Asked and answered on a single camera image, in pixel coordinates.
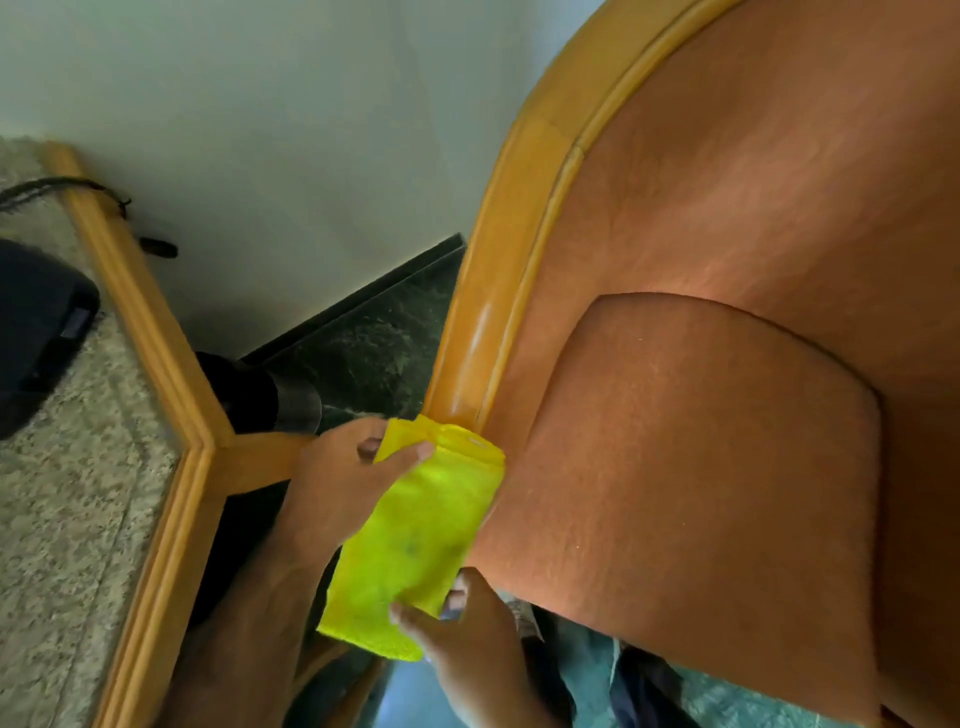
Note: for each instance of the person's right hand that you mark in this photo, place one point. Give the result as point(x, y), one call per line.
point(480, 660)

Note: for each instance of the person's left hand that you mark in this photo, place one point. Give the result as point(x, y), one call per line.
point(330, 487)

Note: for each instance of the person's left thumb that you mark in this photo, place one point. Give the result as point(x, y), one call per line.
point(406, 462)

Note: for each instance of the person's right thumb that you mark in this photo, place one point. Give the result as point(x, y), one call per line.
point(411, 624)

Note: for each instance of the yellow microfiber cloth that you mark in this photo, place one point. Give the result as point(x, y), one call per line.
point(420, 536)

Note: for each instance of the person's left forearm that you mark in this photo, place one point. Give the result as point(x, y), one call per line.
point(240, 637)

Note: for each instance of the black cylindrical object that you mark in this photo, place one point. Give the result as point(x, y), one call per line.
point(262, 394)

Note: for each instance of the person's teal clothing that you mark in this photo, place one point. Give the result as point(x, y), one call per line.
point(585, 675)

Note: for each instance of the orange seat cushion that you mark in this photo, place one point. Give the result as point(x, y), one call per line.
point(705, 487)

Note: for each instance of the wooden side table, granite top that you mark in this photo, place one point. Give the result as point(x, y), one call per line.
point(82, 495)

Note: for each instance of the black device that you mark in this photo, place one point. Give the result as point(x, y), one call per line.
point(37, 330)

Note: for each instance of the orange armchair with wooden frame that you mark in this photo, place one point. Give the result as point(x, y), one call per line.
point(750, 187)

